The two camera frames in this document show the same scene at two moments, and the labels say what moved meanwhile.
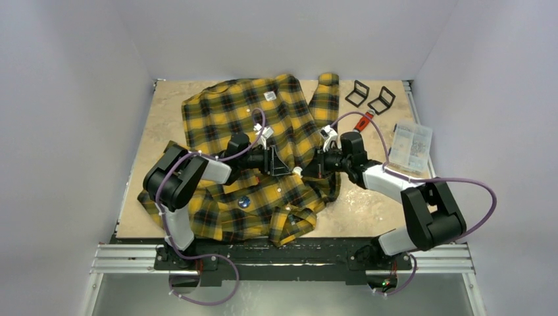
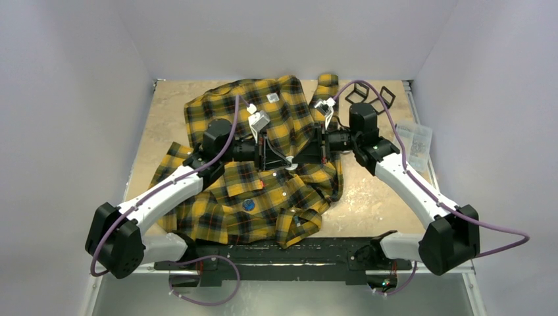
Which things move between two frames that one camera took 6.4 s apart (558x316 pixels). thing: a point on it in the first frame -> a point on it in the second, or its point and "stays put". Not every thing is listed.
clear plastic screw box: (410, 148) stays put
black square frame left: (359, 95) stays put
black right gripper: (320, 162) -> (320, 143)
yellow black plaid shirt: (281, 208) stays put
